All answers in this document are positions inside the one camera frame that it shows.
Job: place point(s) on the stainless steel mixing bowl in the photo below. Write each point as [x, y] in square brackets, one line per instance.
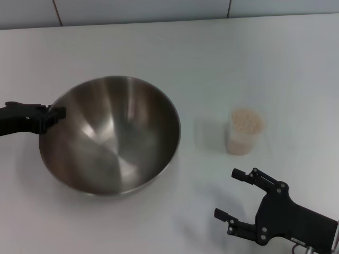
[114, 137]

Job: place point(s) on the white rice grains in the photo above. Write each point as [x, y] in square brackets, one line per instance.
[246, 123]

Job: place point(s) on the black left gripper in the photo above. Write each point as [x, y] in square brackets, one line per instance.
[16, 119]

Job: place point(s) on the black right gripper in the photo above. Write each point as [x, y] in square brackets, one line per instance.
[286, 217]

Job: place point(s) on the clear plastic cup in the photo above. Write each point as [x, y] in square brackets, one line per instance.
[239, 146]

